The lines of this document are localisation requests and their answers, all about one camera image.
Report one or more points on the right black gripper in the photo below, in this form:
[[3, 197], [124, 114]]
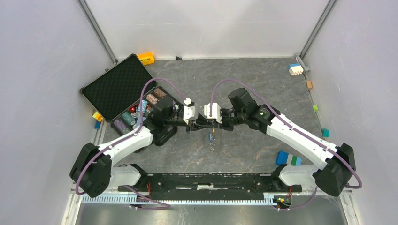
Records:
[[224, 126]]

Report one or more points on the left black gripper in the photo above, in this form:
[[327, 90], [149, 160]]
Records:
[[200, 123]]

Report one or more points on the large metal keyring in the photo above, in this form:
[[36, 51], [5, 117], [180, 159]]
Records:
[[212, 144]]

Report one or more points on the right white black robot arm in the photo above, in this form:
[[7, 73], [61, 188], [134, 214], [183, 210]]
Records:
[[332, 166]]

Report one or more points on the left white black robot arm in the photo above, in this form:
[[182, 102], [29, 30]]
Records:
[[92, 170]]

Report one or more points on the blue green white block stack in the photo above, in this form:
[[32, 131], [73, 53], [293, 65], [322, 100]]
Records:
[[287, 158]]

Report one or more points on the black poker chip case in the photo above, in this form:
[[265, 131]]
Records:
[[126, 89]]

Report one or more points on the orange toy block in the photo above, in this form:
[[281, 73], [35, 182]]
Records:
[[146, 58]]

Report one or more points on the blue white toy block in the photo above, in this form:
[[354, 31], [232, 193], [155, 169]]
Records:
[[296, 69]]

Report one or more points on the small brown wooden block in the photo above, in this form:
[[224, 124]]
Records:
[[309, 85]]

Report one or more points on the small teal cube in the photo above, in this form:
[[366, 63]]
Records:
[[325, 132]]

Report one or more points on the yellow orange blue block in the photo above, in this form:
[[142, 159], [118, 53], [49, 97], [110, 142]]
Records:
[[98, 119]]

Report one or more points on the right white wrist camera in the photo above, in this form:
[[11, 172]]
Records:
[[212, 111]]

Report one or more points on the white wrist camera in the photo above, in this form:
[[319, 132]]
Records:
[[190, 113], [212, 111]]

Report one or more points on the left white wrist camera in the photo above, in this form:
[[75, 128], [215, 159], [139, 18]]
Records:
[[190, 113]]

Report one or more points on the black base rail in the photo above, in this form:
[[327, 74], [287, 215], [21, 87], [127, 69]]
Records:
[[211, 186]]

